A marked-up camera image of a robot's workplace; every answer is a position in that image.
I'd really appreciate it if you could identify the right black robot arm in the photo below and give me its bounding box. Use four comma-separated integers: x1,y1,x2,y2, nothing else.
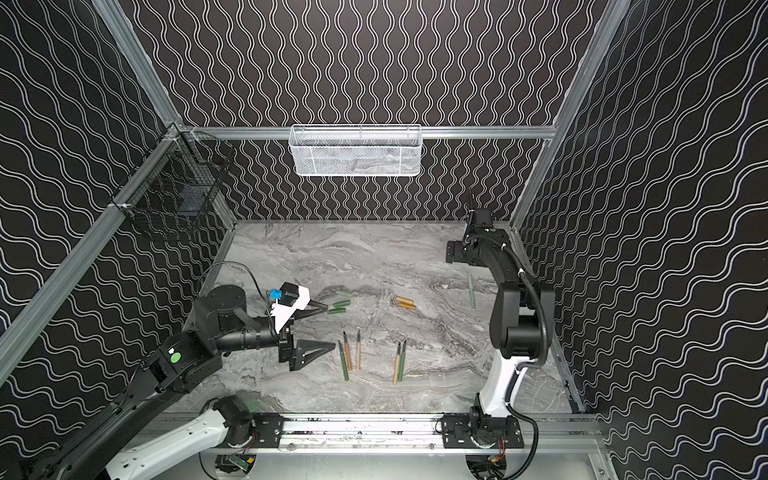
446,207,555,418

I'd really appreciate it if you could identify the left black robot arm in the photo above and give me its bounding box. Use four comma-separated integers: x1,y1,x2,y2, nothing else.
3,282,335,479

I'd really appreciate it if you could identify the tan pen left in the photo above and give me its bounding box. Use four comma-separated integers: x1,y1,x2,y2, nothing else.
355,328,362,371

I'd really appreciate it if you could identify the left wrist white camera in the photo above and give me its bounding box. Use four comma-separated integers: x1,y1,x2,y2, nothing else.
268,282,310,333

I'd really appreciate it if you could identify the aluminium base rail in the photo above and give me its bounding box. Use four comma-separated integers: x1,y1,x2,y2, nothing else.
137,411,607,452

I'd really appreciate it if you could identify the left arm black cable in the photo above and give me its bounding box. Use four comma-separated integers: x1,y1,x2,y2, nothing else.
197,260,270,307

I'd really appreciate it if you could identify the white wire mesh basket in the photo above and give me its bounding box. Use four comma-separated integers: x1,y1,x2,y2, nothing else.
288,124,424,177

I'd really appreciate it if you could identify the black wire mesh basket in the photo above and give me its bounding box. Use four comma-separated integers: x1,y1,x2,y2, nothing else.
117,123,234,244

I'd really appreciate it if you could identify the aluminium frame back bar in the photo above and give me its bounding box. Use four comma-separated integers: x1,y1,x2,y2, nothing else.
182,125,556,141

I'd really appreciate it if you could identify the aluminium frame bar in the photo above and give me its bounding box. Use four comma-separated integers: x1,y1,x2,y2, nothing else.
182,125,556,141
0,124,181,385

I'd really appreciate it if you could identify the aluminium frame left bar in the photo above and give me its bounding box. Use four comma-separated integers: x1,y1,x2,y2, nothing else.
0,124,181,385

